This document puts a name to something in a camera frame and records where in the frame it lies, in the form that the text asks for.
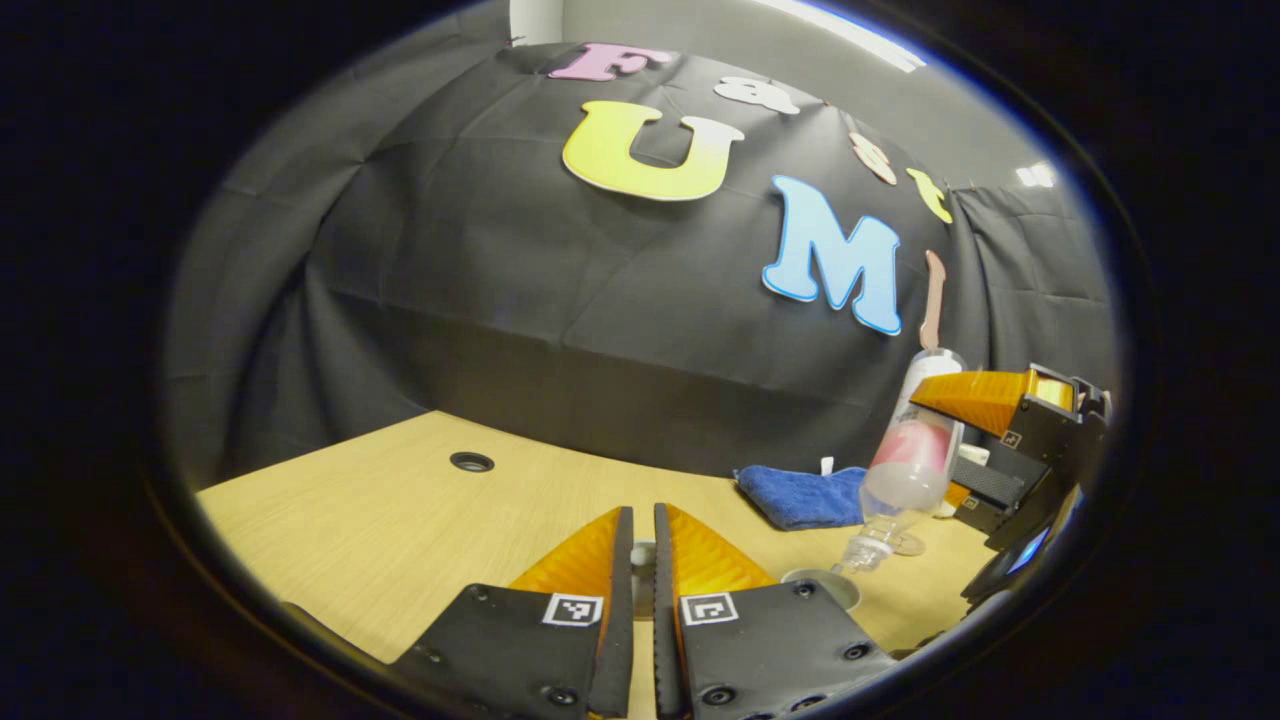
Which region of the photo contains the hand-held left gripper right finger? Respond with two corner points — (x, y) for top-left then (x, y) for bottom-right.
(652, 502), (898, 720)

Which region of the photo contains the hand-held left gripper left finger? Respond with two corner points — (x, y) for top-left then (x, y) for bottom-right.
(388, 505), (637, 720)

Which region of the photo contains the clear plastic water bottle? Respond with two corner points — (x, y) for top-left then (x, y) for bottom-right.
(838, 348), (969, 577)

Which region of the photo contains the blue folded towel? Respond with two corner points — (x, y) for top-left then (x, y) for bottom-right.
(735, 457), (871, 532)

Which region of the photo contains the black backdrop cloth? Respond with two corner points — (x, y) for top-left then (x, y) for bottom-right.
(165, 40), (1116, 491)

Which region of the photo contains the ceiling light strip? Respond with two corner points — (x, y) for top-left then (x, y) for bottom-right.
(758, 0), (927, 74)

